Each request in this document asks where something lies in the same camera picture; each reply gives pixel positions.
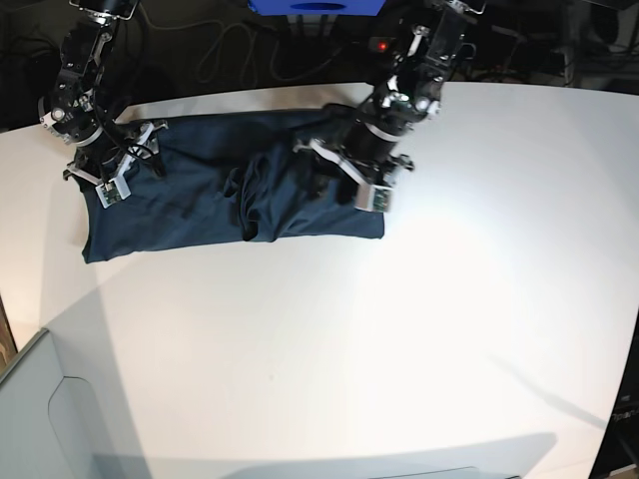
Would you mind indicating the dark blue T-shirt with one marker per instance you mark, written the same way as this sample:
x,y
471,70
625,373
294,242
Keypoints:
x,y
230,178

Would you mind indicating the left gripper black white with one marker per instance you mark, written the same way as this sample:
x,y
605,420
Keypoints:
x,y
364,152

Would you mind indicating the grey panel lower left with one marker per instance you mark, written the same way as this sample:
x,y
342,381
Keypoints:
x,y
51,422

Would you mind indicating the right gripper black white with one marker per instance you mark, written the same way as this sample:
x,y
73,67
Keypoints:
x,y
105,165

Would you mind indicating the black power strip red switch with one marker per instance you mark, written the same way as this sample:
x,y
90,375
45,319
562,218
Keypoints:
x,y
381,44

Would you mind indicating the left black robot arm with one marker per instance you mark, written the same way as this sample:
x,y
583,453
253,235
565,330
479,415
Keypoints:
x,y
409,86

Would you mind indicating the blue box on stand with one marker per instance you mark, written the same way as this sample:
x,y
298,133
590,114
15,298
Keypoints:
x,y
320,7

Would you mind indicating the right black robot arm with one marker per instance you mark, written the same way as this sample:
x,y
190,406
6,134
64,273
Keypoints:
x,y
72,112

